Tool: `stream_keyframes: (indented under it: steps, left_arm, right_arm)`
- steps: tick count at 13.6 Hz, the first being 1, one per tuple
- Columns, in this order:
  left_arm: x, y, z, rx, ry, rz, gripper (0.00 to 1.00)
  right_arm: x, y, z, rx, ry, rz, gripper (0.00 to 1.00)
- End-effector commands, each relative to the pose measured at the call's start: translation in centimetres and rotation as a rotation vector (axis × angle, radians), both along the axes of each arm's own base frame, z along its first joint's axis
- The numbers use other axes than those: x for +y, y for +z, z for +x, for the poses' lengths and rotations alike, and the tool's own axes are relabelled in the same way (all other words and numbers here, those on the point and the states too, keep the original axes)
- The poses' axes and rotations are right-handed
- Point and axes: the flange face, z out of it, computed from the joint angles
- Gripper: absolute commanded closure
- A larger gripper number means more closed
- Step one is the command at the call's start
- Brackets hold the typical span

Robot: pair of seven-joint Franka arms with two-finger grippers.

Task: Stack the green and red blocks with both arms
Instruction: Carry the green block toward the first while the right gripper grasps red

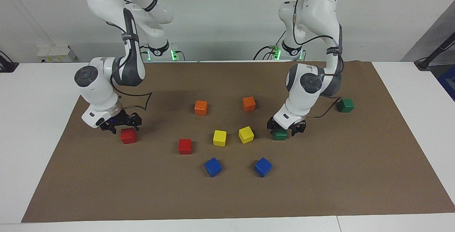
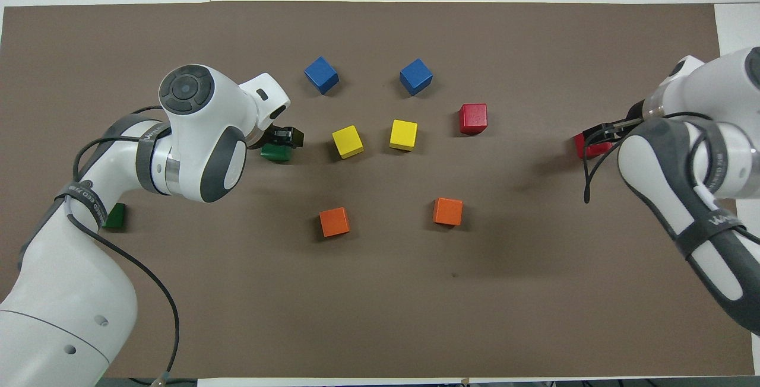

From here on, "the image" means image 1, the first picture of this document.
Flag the black stand leg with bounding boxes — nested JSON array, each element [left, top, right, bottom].
[[414, 33, 455, 71]]

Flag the blue box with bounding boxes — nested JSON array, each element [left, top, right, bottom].
[[438, 65, 455, 101]]

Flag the red cube block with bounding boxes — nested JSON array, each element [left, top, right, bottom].
[[178, 139, 193, 155], [120, 128, 137, 144]]

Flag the black clamp mount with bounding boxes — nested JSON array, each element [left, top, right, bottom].
[[0, 51, 19, 73]]

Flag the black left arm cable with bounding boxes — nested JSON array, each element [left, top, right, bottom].
[[291, 0, 343, 118]]

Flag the brown table mat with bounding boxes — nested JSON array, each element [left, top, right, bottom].
[[21, 60, 455, 223]]

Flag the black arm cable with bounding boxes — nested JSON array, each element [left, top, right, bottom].
[[291, 0, 343, 118], [107, 19, 153, 112]]

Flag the blue cube block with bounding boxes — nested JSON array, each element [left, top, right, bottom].
[[253, 157, 273, 178], [204, 157, 223, 178]]

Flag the yellow cube block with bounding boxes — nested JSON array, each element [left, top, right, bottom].
[[213, 130, 227, 147], [238, 126, 255, 144]]

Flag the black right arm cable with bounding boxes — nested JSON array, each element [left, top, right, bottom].
[[107, 19, 153, 112]]

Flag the orange cube block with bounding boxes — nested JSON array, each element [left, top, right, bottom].
[[194, 100, 208, 116], [242, 96, 256, 112]]

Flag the white power strip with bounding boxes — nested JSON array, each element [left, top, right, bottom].
[[37, 45, 77, 63]]

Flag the black left base cable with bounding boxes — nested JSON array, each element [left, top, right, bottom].
[[253, 29, 287, 60]]

